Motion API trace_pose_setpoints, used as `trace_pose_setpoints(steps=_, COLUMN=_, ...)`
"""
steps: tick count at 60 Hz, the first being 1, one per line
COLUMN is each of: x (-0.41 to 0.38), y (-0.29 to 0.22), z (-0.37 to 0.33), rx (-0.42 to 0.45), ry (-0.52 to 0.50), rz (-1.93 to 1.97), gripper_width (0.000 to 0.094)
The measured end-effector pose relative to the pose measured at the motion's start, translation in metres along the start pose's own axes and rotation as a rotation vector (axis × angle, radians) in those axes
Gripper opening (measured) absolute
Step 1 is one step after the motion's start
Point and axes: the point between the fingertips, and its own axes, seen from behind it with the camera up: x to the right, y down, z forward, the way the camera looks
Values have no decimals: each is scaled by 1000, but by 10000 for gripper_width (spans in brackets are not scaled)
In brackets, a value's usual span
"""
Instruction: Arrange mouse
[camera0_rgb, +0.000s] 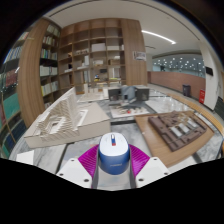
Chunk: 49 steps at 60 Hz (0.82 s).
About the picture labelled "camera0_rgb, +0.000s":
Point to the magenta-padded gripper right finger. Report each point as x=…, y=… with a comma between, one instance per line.
x=151, y=170

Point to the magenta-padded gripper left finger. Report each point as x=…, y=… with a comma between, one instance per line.
x=75, y=171

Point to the blue and white computer mouse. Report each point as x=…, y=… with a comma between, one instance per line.
x=114, y=155

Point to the pale printed mouse pad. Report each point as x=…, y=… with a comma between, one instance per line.
x=76, y=149

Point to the brown architectural model wooden base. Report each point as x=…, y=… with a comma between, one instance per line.
x=173, y=131

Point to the white architectural model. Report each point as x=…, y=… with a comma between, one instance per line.
x=66, y=121

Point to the white paper sheet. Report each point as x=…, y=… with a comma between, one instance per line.
x=25, y=157

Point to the grey architectural model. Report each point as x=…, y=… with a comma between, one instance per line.
x=128, y=95

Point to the black bin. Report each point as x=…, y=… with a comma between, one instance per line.
x=186, y=90

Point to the red standing sign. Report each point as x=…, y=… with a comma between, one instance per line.
x=202, y=96

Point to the group of small ceiling lights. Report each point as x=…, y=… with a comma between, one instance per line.
x=180, y=62

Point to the dark bookshelf with books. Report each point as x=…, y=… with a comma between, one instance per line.
x=10, y=80

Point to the poster on wooden column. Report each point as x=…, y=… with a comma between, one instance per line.
x=139, y=55

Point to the wooden display shelf unit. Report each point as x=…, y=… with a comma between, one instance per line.
x=96, y=50

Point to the long ceiling light strip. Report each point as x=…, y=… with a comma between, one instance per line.
x=159, y=36

